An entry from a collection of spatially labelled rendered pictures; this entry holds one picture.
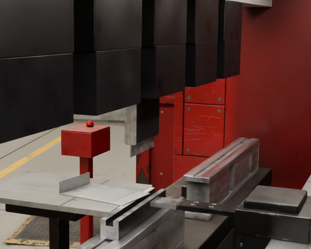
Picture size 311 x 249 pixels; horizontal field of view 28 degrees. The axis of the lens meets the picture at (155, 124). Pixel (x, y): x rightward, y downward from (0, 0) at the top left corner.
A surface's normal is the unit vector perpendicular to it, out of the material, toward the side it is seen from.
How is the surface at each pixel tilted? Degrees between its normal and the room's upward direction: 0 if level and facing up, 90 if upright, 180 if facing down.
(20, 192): 0
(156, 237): 90
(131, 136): 90
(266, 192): 0
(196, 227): 0
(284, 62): 90
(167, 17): 90
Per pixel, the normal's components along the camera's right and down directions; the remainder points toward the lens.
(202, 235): 0.01, -0.99
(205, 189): -0.36, 0.14
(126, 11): 0.93, 0.07
